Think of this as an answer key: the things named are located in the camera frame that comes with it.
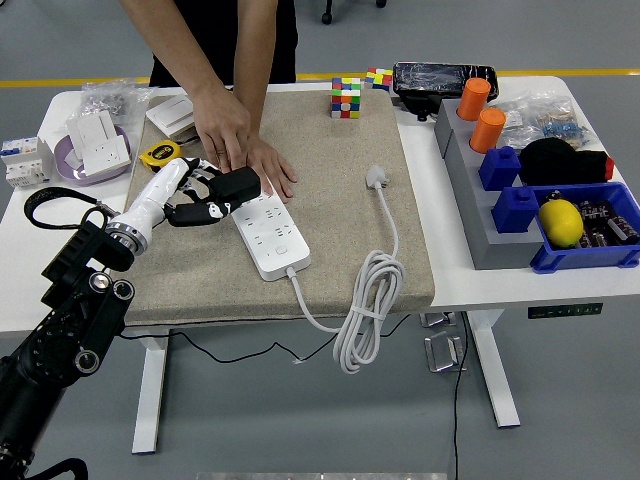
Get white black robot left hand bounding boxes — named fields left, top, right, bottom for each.
left=109, top=156, right=236, bottom=246

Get person's left hand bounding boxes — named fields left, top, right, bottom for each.
left=247, top=134, right=299, bottom=204

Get person's right hand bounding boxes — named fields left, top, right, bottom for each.
left=191, top=84, right=253, bottom=174

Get black power adapter plug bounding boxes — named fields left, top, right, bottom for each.
left=208, top=167, right=262, bottom=211

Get white power strip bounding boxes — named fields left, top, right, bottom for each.
left=230, top=172, right=311, bottom=282

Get thin black adapter cord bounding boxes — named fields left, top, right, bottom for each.
left=117, top=327, right=307, bottom=365

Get yellow tape measure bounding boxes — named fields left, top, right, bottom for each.
left=138, top=139, right=184, bottom=174

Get grey-brown fabric mat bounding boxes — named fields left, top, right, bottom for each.
left=122, top=89, right=436, bottom=329

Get person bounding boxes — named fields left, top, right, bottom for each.
left=148, top=0, right=299, bottom=89

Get purple bowl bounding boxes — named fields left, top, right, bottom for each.
left=53, top=124, right=134, bottom=189

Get large multicolour puzzle cube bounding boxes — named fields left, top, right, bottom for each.
left=329, top=76, right=363, bottom=120

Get clear bag of screws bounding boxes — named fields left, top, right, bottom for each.
left=79, top=82, right=156, bottom=126

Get white circuit breaker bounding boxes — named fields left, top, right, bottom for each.
left=0, top=136, right=55, bottom=190

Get small multicolour puzzle cube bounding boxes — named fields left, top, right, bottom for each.
left=363, top=67, right=395, bottom=94

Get black chair base casters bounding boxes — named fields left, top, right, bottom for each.
left=321, top=0, right=389, bottom=26

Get black box in plastic wrap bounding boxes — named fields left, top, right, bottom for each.
left=392, top=61, right=500, bottom=121

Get grey stepped block holder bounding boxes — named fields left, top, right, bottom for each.
left=433, top=97, right=546, bottom=271

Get white table leg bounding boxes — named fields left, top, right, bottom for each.
left=467, top=309, right=521, bottom=430
left=130, top=327, right=171, bottom=456

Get orange cylinder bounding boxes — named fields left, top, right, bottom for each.
left=457, top=77, right=492, bottom=122
left=469, top=108, right=507, bottom=155

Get blue block with knob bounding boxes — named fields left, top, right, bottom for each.
left=491, top=185, right=541, bottom=235
left=478, top=145, right=523, bottom=192

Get clear bag of components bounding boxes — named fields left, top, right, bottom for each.
left=492, top=92, right=594, bottom=151

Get black cloth with red end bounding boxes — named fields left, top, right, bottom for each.
left=518, top=138, right=615, bottom=187

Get yellow lemon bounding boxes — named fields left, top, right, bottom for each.
left=537, top=199, right=585, bottom=247

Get blue plastic bin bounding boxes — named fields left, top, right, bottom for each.
left=529, top=181, right=640, bottom=275

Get black table control panel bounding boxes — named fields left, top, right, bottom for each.
left=527, top=302, right=604, bottom=320

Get dark capacitors pile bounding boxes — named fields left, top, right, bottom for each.
left=574, top=198, right=627, bottom=249

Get white wall switch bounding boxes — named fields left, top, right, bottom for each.
left=145, top=94, right=195, bottom=139

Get white wall socket panel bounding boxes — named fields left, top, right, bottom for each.
left=79, top=139, right=132, bottom=176

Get white switch panel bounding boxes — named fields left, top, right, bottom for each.
left=65, top=110, right=121, bottom=151

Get white power cord with plug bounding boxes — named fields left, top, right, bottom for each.
left=284, top=164, right=407, bottom=375

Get small silver metal bracket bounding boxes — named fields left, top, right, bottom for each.
left=419, top=312, right=459, bottom=329

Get large silver metal bracket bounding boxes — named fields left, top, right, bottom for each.
left=423, top=330, right=469, bottom=374

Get black floor cable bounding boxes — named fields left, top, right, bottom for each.
left=452, top=312, right=471, bottom=480

